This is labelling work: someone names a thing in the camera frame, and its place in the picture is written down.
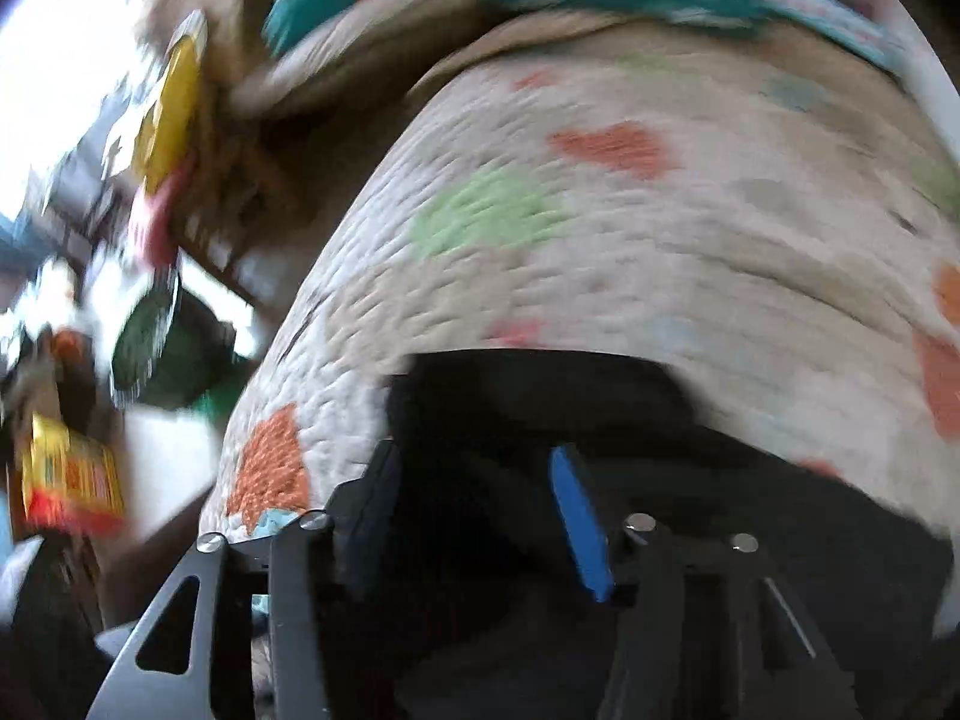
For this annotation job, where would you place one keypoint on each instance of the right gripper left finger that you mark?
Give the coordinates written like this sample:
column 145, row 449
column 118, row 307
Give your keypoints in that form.
column 190, row 655

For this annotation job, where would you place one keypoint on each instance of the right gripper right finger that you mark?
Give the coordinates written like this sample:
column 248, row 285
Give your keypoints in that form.
column 707, row 627

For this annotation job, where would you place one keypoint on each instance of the black pants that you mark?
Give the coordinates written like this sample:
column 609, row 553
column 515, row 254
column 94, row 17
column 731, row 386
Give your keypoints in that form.
column 559, row 535

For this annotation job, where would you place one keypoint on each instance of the yellow red box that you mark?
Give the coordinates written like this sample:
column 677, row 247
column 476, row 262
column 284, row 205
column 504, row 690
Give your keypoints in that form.
column 70, row 481

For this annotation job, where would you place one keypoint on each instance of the green mesh basket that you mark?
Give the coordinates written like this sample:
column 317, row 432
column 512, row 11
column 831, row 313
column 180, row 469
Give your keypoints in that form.
column 171, row 347

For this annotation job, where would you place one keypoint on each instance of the quilted patchwork bedspread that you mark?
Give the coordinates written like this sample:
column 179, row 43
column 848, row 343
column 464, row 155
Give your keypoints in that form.
column 776, row 221

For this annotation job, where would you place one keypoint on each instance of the wooden chair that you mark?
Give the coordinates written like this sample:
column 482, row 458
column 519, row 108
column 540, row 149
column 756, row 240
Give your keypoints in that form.
column 238, row 195

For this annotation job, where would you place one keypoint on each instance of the light blue dotted box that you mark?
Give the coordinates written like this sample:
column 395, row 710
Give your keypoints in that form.
column 874, row 38

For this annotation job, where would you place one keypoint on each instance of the beige lounge cushion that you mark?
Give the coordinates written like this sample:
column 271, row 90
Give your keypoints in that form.
column 360, row 56

